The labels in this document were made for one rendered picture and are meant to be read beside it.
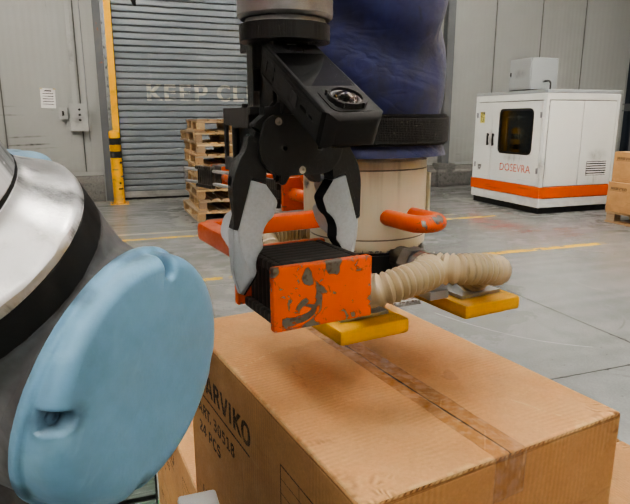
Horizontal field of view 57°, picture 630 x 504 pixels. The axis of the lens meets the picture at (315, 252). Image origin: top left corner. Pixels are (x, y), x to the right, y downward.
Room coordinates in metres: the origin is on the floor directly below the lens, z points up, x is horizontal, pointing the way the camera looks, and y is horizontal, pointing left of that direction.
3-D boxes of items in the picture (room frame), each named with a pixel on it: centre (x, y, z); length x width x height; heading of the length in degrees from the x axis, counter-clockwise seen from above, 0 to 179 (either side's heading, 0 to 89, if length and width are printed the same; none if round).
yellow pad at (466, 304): (0.89, -0.16, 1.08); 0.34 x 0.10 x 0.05; 28
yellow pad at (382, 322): (0.80, 0.01, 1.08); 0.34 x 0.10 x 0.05; 28
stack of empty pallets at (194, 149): (8.14, 1.24, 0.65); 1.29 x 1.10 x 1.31; 20
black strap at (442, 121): (0.84, -0.07, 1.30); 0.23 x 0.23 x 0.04
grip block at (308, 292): (0.46, 0.01, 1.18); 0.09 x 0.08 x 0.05; 118
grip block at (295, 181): (1.07, 0.04, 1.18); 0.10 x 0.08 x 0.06; 118
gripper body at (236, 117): (0.49, 0.03, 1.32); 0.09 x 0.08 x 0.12; 28
